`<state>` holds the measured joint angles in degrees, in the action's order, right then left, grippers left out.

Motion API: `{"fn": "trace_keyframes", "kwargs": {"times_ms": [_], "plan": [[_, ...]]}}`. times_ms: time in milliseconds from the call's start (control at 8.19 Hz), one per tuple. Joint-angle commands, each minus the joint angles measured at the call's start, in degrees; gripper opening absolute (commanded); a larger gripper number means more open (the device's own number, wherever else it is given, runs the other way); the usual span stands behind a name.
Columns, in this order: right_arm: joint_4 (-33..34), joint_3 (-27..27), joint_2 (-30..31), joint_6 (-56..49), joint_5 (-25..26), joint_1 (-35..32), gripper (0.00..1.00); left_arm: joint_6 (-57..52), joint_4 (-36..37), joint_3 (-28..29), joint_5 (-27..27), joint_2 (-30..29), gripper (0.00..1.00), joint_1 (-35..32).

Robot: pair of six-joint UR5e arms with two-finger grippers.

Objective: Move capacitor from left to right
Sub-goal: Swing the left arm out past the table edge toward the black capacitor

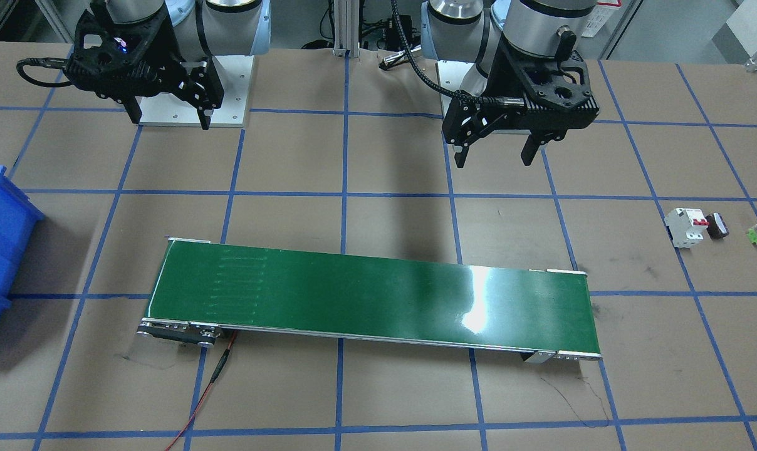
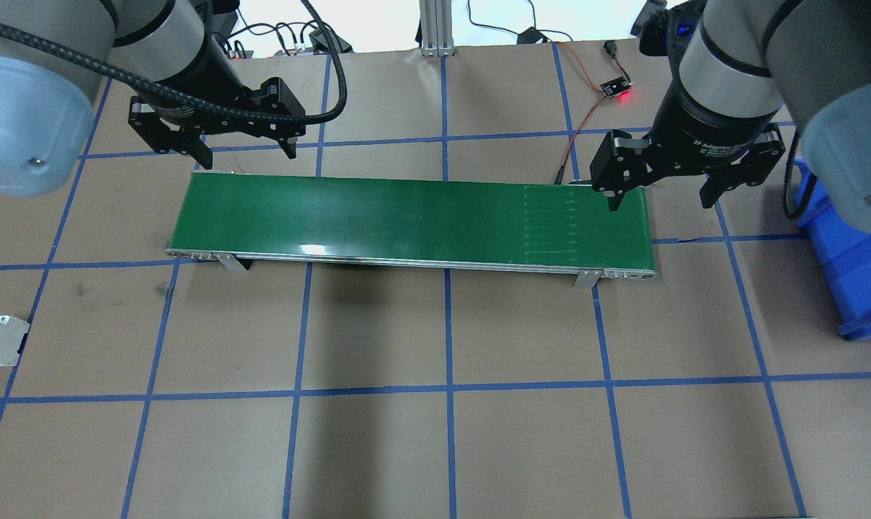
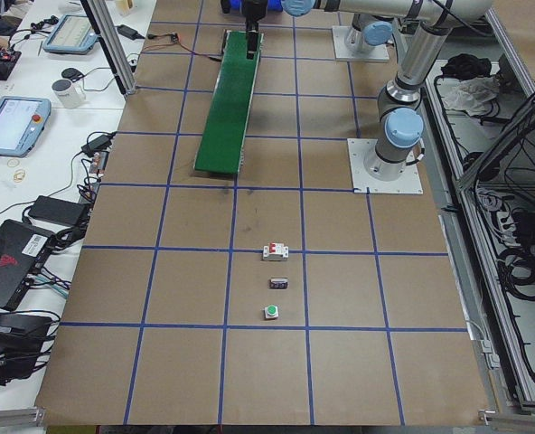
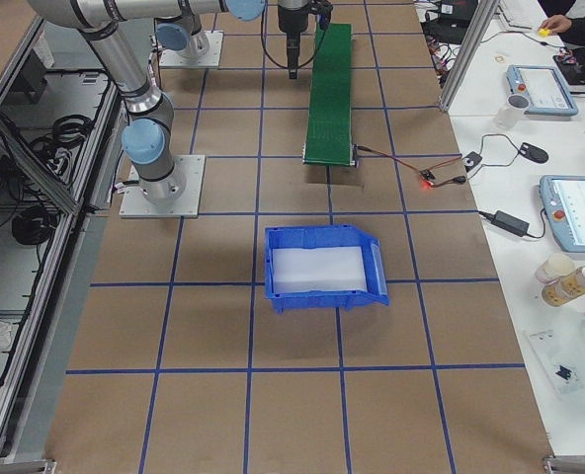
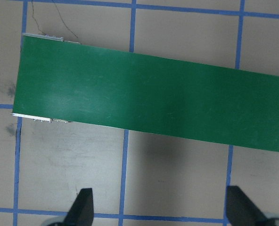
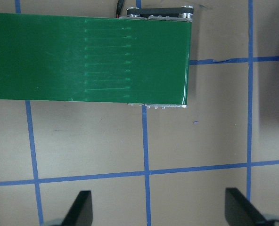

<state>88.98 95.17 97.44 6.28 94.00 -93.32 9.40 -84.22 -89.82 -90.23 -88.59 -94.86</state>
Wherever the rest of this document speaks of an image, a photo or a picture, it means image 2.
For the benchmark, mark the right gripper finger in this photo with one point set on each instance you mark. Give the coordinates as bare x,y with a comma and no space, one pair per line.
615,197
712,190

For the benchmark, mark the green conveyor belt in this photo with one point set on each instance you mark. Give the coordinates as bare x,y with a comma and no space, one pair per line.
558,230

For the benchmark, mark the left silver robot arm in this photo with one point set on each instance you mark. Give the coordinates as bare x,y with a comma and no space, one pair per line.
46,102

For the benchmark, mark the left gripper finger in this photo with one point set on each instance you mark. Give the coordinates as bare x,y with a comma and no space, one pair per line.
197,149
288,146

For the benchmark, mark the blue plastic bin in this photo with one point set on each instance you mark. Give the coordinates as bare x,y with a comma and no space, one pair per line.
844,254

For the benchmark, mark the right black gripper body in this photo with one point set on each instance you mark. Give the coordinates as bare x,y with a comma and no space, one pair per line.
702,130

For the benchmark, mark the black power adapter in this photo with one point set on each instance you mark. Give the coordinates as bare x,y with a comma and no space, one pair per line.
531,35

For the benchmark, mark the aluminium frame post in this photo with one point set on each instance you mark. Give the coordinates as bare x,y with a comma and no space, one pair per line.
436,29

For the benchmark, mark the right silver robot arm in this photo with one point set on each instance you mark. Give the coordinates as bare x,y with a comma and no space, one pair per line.
734,65

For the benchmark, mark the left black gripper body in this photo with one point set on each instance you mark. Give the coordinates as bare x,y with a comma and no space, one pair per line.
206,90

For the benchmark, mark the small sensor board red LED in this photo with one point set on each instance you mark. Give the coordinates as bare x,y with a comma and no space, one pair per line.
619,89

